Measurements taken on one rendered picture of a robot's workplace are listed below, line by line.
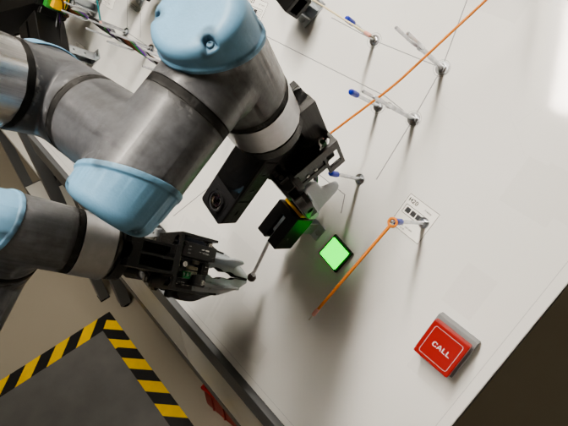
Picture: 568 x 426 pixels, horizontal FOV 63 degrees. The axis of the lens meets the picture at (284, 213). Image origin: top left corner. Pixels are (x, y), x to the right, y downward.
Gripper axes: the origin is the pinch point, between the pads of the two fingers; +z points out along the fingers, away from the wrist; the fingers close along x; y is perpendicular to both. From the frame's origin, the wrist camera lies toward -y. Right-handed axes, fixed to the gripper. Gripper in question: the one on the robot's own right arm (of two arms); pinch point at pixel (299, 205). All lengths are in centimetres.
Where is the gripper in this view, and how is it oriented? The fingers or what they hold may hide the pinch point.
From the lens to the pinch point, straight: 64.2
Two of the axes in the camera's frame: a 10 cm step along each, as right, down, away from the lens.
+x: -5.8, -6.9, 4.4
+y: 7.6, -6.5, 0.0
